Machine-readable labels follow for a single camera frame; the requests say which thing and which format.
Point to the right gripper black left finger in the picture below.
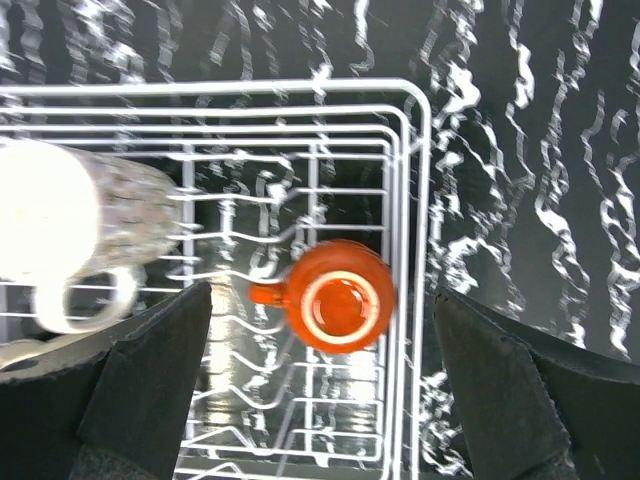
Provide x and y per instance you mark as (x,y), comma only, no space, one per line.
(107,405)

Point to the floral iridescent white mug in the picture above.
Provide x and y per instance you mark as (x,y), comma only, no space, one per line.
(69,214)

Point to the orange ceramic mug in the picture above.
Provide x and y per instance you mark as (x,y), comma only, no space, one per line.
(338,298)

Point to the white wire dish rack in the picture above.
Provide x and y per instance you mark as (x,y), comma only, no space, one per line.
(265,170)

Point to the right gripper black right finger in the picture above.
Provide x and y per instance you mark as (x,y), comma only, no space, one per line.
(531,405)

